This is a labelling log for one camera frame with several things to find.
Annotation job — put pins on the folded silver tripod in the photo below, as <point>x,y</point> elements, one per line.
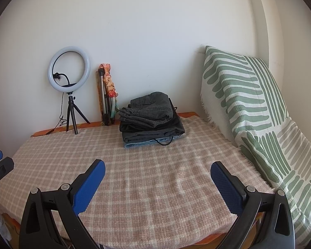
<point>101,96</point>

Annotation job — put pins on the pink checked blanket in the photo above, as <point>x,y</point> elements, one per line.
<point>145,181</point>

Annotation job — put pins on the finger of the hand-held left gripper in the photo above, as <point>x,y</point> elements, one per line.
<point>2,164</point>

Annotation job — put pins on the black sport shirt folded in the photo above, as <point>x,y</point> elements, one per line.
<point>175,125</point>

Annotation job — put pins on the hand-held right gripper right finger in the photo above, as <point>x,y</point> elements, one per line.
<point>226,186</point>

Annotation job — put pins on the grey tweed pants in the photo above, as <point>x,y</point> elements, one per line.
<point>150,109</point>

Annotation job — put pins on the small black tripod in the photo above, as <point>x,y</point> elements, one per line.
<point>72,109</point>

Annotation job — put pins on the green striped white throw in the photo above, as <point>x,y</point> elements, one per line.
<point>235,96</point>

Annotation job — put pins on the blue folded jeans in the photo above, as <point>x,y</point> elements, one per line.
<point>137,145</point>

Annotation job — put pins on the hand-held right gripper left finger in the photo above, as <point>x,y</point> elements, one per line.
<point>89,186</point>

